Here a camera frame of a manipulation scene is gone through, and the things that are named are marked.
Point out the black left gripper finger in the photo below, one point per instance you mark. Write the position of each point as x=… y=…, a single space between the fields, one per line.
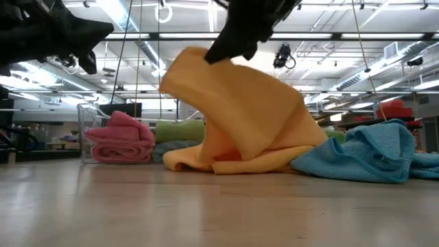
x=90 y=63

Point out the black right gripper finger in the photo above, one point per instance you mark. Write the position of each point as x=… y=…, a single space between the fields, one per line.
x=251 y=51
x=229 y=44

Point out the orange microfiber towel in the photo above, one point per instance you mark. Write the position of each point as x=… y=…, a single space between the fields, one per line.
x=247 y=113

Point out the green microfiber towel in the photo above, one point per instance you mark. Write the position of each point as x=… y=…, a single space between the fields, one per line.
x=180 y=131
x=336 y=136

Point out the blue microfiber towel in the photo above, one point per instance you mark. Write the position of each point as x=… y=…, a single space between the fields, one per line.
x=168 y=149
x=370 y=154

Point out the black ceiling-mounted device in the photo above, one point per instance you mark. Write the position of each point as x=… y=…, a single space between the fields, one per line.
x=70 y=61
x=284 y=55

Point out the long black ceiling beam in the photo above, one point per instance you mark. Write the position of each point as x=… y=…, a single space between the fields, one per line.
x=308 y=36

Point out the black computer monitor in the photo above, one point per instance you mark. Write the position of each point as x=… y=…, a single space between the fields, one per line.
x=123 y=109

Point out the clear plastic bin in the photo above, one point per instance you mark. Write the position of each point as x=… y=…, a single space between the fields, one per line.
x=84 y=137

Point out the white square column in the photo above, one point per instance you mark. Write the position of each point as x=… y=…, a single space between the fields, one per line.
x=185 y=110

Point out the low wooden shelf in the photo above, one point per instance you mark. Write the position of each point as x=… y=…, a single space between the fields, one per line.
x=65 y=144

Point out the white ceiling air vent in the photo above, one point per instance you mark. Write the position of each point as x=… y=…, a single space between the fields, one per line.
x=391 y=50

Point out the black ceiling speaker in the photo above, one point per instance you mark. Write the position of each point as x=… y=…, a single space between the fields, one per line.
x=415 y=62

